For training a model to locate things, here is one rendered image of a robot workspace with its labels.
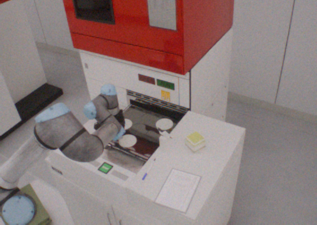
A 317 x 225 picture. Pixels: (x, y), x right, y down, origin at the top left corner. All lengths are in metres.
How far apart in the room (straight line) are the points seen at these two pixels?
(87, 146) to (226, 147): 0.76
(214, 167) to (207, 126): 0.29
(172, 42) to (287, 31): 1.64
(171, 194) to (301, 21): 2.05
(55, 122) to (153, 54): 0.76
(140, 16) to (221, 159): 0.81
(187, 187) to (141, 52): 0.75
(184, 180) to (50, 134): 0.64
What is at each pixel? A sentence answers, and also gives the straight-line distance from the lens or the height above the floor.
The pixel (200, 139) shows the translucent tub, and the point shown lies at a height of 1.03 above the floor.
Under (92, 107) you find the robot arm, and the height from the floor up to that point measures 1.24.
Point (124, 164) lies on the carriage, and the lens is 1.58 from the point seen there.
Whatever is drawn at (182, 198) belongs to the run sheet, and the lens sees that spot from 1.32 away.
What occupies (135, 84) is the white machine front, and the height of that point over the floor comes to 1.04.
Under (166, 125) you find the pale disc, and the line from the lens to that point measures 1.74.
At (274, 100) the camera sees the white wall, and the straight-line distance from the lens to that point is 3.32.
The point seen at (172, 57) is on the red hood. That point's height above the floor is 1.32.
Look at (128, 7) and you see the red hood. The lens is 1.57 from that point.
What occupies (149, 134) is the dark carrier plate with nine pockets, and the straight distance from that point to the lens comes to 1.69.
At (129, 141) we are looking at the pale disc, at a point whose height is 0.90.
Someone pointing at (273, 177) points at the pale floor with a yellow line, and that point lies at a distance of 2.72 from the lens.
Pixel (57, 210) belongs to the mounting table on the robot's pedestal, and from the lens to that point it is 1.57.
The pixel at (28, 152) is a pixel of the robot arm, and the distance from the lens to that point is 1.13.
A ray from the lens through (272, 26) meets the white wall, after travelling 2.95.
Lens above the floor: 2.05
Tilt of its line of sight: 37 degrees down
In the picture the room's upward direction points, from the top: 5 degrees counter-clockwise
